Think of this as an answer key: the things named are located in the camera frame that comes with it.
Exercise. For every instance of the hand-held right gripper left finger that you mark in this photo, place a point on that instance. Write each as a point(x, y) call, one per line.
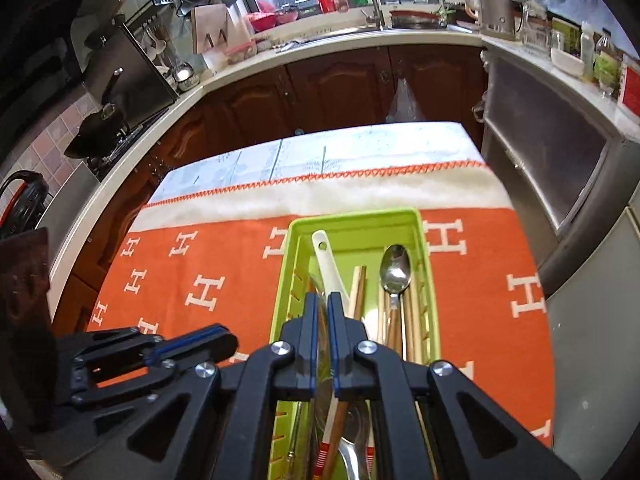
point(312, 340)

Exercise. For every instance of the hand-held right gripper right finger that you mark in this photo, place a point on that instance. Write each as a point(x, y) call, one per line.
point(336, 340)

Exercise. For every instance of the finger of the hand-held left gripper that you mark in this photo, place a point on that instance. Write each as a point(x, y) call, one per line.
point(190, 340)
point(200, 357)

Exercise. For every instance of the brown wooden chopstick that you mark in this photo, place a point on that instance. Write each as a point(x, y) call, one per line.
point(361, 290)
point(354, 290)

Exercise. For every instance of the white ceramic spoon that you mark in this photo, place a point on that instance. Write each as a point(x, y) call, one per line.
point(325, 265)

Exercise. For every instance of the metal chopstick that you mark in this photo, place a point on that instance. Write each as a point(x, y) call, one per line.
point(296, 430)

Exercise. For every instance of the green plastic utensil tray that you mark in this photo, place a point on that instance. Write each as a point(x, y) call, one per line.
point(360, 240)

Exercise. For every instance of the orange patterned blanket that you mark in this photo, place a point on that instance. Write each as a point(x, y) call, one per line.
point(240, 290)

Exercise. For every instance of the steel side panel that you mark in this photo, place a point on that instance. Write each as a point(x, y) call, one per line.
point(65, 210)

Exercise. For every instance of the blue white tablecloth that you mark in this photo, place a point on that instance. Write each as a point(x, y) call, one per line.
point(350, 150)

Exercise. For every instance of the gas stove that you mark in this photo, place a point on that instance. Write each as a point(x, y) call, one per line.
point(127, 145)

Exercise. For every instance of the black wok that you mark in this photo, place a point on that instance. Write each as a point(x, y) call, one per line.
point(97, 132)

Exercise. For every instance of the hanging plastic bag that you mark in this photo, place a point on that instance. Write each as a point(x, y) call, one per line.
point(405, 105)

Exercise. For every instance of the brown wooden base cabinets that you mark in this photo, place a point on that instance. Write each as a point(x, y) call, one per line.
point(340, 85)

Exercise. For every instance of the patterned teapot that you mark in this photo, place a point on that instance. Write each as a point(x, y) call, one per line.
point(183, 78)

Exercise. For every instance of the grey refrigerator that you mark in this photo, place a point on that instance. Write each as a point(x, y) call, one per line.
point(600, 360)

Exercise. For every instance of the pink food container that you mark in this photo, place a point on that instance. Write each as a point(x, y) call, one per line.
point(240, 53)

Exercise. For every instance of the small ceramic bowl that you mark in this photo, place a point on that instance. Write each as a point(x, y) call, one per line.
point(263, 45)

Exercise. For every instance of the hanging white ladle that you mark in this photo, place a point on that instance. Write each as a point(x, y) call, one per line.
point(155, 42)

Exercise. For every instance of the aluminium cabinet frosted doors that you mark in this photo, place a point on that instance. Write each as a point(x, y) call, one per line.
point(545, 125)

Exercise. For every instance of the wooden cutting board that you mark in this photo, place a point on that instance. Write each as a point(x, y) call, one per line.
point(215, 25)

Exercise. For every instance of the pink plastic basin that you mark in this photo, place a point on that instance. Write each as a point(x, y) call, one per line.
point(262, 21)

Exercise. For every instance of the red bowl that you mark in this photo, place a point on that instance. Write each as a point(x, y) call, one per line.
point(287, 15)

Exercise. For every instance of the red frying pan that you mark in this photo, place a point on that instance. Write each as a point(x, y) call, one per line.
point(415, 17)

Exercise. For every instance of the black range hood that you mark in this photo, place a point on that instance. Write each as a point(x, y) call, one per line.
point(40, 35)

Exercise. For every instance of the white bowl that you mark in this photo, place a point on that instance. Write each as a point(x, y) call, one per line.
point(567, 61)

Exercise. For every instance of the large glass jar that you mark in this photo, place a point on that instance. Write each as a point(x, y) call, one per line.
point(532, 30)

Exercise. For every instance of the steel electric kettle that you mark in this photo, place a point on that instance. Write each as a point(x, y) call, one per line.
point(492, 5)

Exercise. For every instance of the short glass jar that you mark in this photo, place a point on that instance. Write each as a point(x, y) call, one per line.
point(557, 42)

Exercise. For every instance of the white plastic bottle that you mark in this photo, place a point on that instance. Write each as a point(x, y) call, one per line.
point(587, 52)

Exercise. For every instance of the green labelled bottle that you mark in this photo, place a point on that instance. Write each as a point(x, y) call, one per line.
point(606, 65)

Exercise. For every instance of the red labelled container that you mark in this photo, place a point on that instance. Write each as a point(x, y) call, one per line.
point(630, 85)

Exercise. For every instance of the green tin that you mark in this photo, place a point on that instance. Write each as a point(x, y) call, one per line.
point(570, 27)

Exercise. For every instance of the black wall utensil rail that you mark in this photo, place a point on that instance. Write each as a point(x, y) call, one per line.
point(150, 7)

